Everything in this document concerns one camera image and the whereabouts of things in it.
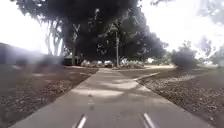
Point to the row of parked cars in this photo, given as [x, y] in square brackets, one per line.
[100, 63]

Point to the pole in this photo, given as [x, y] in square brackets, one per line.
[117, 50]

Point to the grey concrete path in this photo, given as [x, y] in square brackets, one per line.
[106, 100]

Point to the large dark tree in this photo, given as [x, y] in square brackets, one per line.
[96, 30]

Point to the robot's own part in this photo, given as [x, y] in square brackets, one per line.
[149, 120]
[81, 122]

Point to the dark bush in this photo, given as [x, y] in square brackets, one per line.
[184, 57]

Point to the brown mulch ground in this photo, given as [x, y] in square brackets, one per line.
[196, 90]
[30, 90]

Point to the building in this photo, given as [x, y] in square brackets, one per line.
[16, 55]

